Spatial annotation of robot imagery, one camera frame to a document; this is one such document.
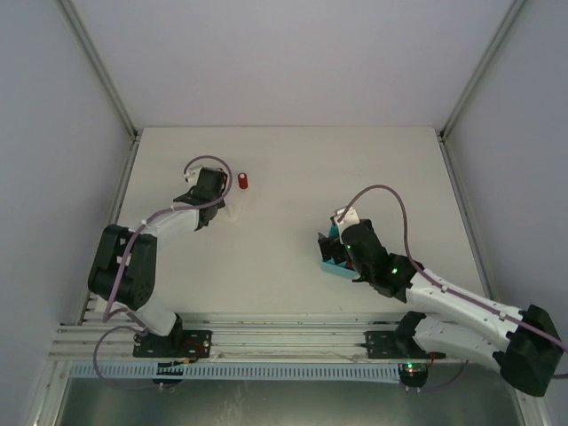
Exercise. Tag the white peg base plate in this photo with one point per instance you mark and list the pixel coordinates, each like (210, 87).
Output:
(233, 211)

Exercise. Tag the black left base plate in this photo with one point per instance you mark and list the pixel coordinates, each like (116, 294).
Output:
(181, 344)

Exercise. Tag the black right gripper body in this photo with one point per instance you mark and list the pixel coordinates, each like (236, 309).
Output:
(334, 248)

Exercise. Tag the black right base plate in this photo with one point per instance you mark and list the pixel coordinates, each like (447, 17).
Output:
(389, 345)

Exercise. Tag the aluminium mounting rail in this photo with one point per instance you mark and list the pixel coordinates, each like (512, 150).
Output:
(240, 337)

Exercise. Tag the aluminium frame post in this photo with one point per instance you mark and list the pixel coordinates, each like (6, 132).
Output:
(488, 57)
(90, 51)

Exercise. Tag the right aluminium frame post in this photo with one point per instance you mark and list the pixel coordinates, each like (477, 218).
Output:
(488, 57)

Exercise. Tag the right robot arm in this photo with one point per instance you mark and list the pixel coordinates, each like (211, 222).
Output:
(522, 345)

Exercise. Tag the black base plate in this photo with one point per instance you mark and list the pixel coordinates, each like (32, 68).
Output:
(181, 344)
(389, 345)

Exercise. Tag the light blue cable duct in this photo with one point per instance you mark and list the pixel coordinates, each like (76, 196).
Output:
(247, 371)

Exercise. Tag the teal plastic bin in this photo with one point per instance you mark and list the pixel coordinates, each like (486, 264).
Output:
(346, 273)

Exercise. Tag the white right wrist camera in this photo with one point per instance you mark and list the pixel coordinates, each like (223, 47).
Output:
(344, 218)

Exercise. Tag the left aluminium frame post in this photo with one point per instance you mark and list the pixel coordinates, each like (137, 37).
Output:
(90, 51)

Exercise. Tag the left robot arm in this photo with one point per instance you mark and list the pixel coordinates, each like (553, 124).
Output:
(124, 268)

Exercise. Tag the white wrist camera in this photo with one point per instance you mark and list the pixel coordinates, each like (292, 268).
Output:
(344, 218)
(195, 174)

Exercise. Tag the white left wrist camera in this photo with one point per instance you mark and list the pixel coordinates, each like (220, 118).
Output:
(195, 174)

